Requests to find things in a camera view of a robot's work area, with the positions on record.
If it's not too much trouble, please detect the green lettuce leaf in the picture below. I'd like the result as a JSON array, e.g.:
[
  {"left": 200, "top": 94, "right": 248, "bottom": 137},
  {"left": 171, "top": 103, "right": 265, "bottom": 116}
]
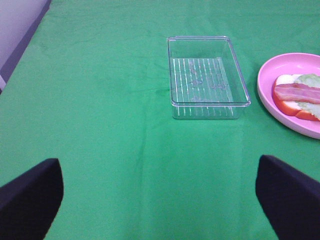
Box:
[{"left": 294, "top": 73, "right": 320, "bottom": 122}]

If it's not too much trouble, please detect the left clear plastic tray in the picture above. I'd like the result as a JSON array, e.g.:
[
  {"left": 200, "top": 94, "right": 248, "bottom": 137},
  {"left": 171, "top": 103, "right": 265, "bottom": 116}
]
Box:
[{"left": 167, "top": 36, "right": 251, "bottom": 120}]

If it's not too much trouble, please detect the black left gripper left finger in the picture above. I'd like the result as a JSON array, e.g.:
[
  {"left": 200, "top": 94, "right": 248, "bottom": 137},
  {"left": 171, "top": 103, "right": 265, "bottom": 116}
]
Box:
[{"left": 0, "top": 158, "right": 64, "bottom": 240}]

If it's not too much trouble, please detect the pink round plate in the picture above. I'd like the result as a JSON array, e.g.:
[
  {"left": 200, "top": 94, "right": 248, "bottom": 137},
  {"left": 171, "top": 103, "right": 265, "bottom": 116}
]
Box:
[{"left": 257, "top": 52, "right": 320, "bottom": 139}]

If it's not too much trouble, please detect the bacon strip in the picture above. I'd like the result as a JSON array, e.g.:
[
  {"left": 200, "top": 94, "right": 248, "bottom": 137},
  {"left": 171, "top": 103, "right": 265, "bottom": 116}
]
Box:
[{"left": 273, "top": 83, "right": 320, "bottom": 104}]

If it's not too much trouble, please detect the bread slice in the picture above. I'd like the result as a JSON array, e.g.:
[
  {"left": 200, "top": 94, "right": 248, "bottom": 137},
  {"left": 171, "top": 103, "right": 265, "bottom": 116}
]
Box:
[{"left": 271, "top": 73, "right": 320, "bottom": 122}]

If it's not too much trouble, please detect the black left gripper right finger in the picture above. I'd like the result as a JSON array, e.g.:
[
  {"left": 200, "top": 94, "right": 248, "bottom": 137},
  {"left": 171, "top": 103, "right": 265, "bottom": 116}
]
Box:
[{"left": 255, "top": 155, "right": 320, "bottom": 240}]

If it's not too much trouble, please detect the green tablecloth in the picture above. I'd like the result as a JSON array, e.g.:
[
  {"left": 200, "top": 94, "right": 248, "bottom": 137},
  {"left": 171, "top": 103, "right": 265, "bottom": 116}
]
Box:
[{"left": 0, "top": 0, "right": 320, "bottom": 240}]

